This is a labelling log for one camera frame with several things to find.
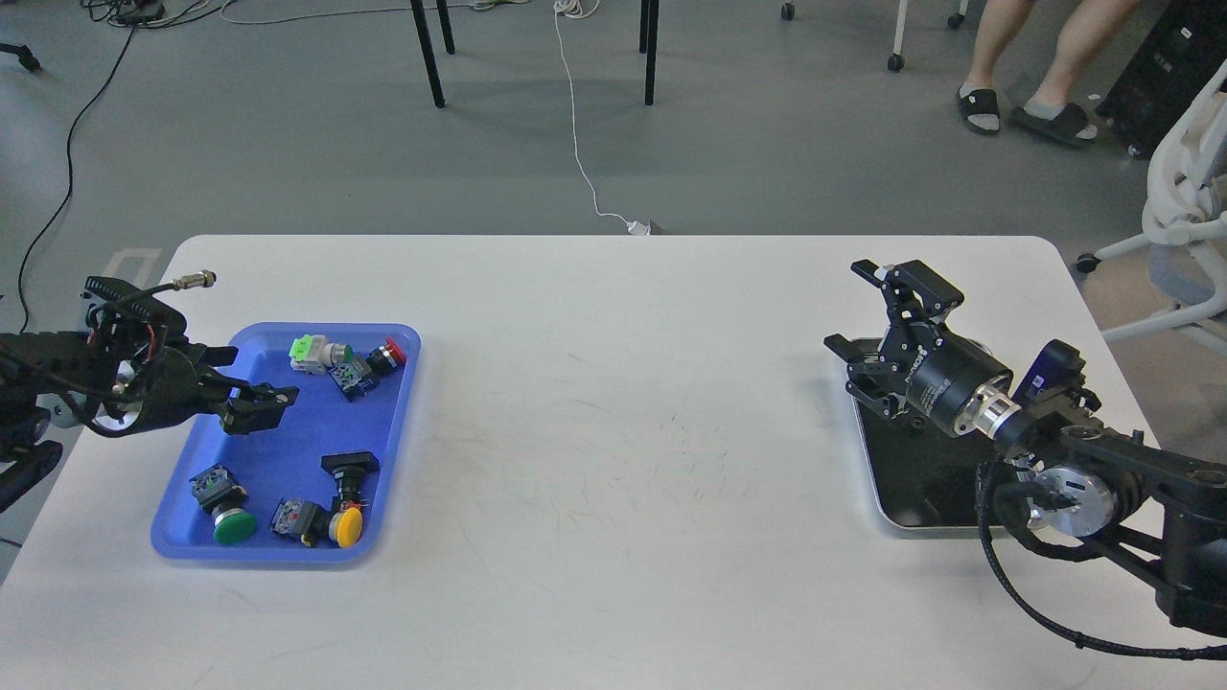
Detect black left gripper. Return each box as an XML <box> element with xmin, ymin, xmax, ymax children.
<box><xmin>92</xmin><ymin>345</ymin><xmax>301</xmax><ymax>438</ymax></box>

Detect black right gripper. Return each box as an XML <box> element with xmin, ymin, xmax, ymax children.
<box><xmin>823</xmin><ymin>259</ymin><xmax>1014</xmax><ymax>437</ymax></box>

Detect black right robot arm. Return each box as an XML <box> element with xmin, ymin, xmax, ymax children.
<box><xmin>825</xmin><ymin>262</ymin><xmax>1226</xmax><ymax>662</ymax></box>

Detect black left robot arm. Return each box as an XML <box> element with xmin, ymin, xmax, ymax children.
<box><xmin>2</xmin><ymin>331</ymin><xmax>299</xmax><ymax>508</ymax></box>

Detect blue plastic tray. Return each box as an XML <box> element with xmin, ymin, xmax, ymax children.
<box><xmin>150</xmin><ymin>322</ymin><xmax>422</xmax><ymax>566</ymax></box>

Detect silver metal tray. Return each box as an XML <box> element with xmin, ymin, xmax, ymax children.
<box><xmin>854</xmin><ymin>387</ymin><xmax>1020</xmax><ymax>534</ymax></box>

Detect light green push button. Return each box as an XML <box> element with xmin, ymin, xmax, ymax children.
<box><xmin>288</xmin><ymin>333</ymin><xmax>355</xmax><ymax>374</ymax></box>

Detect white rolling chair base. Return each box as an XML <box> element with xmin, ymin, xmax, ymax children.
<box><xmin>779</xmin><ymin>0</ymin><xmax>969</xmax><ymax>72</ymax></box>

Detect white office chair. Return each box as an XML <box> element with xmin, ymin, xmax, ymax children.
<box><xmin>1075</xmin><ymin>65</ymin><xmax>1226</xmax><ymax>354</ymax></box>

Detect person's legs with sandals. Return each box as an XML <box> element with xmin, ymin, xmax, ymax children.
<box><xmin>956</xmin><ymin>0</ymin><xmax>1142</xmax><ymax>149</ymax></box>

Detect black equipment case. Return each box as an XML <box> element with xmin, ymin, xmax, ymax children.
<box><xmin>1096</xmin><ymin>1</ymin><xmax>1226</xmax><ymax>157</ymax></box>

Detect black table legs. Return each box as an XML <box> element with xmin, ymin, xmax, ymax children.
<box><xmin>409</xmin><ymin>0</ymin><xmax>663</xmax><ymax>109</ymax></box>

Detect green push button switch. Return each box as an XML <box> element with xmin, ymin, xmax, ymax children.
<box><xmin>189</xmin><ymin>464</ymin><xmax>256</xmax><ymax>545</ymax></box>

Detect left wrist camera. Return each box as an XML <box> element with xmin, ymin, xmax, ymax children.
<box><xmin>81</xmin><ymin>269</ymin><xmax>218</xmax><ymax>381</ymax></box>

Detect red push button switch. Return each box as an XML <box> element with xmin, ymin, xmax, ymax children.
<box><xmin>364</xmin><ymin>336</ymin><xmax>407</xmax><ymax>379</ymax></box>

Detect yellow push button switch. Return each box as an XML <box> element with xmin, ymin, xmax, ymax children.
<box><xmin>297</xmin><ymin>501</ymin><xmax>364</xmax><ymax>549</ymax></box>

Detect black floor cable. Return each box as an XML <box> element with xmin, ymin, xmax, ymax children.
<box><xmin>0</xmin><ymin>0</ymin><xmax>231</xmax><ymax>331</ymax></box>

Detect white power cable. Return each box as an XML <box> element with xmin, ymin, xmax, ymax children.
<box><xmin>552</xmin><ymin>0</ymin><xmax>653</xmax><ymax>237</ymax></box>

